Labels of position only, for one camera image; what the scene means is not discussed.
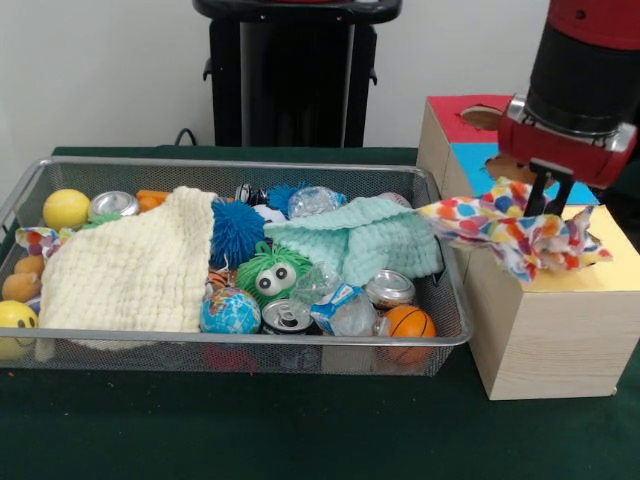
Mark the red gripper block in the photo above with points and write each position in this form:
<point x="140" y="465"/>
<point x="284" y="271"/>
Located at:
<point x="570" y="150"/>

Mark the colourful polka dot cloth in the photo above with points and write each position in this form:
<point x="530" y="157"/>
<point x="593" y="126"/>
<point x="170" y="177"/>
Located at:
<point x="510" y="230"/>

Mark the mint green cloth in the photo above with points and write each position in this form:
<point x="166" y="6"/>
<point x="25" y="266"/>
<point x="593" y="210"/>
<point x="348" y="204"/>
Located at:
<point x="370" y="240"/>

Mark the cream yellow cloth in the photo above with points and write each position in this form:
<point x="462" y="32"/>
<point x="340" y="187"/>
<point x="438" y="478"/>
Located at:
<point x="130" y="265"/>

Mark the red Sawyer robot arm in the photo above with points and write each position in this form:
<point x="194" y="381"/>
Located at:
<point x="590" y="60"/>

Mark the wooden box with three holes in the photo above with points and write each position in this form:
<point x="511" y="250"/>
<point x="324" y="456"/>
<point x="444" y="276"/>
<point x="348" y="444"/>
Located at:
<point x="545" y="330"/>

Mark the clear mesh bin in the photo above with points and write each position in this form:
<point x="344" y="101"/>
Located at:
<point x="150" y="355"/>

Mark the silver can with closed top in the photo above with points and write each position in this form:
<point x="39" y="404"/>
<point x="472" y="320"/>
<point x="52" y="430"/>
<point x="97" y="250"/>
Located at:
<point x="390" y="289"/>

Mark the small orange basketball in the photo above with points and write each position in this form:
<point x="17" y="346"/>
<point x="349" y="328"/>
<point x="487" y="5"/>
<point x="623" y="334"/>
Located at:
<point x="410" y="322"/>

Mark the crushed clear plastic bottle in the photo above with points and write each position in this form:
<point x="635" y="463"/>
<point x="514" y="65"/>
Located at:
<point x="340" y="305"/>
<point x="315" y="201"/>

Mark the blue spiky ball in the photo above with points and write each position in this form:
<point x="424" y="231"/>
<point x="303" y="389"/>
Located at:
<point x="238" y="230"/>
<point x="280" y="196"/>

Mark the green fuzzy toy with eyes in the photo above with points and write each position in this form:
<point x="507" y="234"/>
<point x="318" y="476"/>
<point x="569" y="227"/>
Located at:
<point x="272" y="272"/>

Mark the silver can with open top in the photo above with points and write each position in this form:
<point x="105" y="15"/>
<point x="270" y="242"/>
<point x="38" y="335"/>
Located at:
<point x="288" y="318"/>

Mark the globe print ball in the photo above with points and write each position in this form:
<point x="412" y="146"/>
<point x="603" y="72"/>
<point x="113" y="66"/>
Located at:
<point x="229" y="312"/>

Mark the plain yellow ball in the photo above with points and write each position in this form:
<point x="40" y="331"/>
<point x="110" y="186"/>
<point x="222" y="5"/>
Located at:
<point x="66" y="209"/>

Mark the orange plush toy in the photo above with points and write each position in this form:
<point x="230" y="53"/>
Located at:
<point x="20" y="285"/>

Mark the yellow smiley ball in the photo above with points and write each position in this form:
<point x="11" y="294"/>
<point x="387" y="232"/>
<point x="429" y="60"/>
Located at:
<point x="17" y="318"/>

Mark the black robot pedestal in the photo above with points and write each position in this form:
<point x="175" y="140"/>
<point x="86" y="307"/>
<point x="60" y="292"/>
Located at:
<point x="290" y="80"/>

